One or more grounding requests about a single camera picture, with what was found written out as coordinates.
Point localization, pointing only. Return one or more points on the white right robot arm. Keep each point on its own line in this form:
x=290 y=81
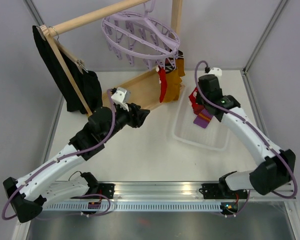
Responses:
x=274 y=172

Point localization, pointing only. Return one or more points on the black garment on hanger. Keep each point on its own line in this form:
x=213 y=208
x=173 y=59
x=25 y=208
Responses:
x=81 y=91

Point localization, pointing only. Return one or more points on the purple round clip hanger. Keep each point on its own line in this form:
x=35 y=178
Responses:
x=136 y=35

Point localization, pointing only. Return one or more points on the mustard yellow sock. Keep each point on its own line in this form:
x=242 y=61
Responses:
x=173 y=81

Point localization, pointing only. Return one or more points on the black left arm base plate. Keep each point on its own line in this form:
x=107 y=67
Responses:
x=104 y=189

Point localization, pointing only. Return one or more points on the white plastic basket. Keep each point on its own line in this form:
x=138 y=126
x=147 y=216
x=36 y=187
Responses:
x=215 y=137

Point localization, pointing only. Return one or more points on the mustard sock brown cuff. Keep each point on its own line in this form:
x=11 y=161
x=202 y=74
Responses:
x=180 y=64

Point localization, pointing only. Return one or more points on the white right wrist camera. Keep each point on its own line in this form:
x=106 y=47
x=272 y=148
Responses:
x=216 y=71

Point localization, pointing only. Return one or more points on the wooden clip hanger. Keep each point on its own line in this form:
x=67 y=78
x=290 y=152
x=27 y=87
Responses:
x=55 y=44

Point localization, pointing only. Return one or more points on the aluminium mounting rail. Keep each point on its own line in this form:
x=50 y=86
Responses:
x=157 y=191

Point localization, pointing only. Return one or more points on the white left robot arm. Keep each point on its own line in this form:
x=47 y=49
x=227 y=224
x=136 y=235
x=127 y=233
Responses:
x=29 y=195

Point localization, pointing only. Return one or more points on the red sock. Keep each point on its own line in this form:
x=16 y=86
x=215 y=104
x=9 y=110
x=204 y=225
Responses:
x=163 y=83
x=197 y=108

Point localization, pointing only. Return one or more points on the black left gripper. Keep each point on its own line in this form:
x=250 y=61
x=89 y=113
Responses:
x=137 y=120

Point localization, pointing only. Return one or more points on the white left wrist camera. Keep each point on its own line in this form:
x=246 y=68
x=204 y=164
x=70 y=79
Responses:
x=120 y=97

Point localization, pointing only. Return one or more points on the white slotted cable duct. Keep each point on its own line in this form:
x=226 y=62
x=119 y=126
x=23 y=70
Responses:
x=136 y=206

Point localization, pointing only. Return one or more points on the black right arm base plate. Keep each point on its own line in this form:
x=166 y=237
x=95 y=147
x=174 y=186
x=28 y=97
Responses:
x=211 y=191

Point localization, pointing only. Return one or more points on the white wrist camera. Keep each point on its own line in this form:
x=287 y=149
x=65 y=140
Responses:
x=216 y=71
x=120 y=97

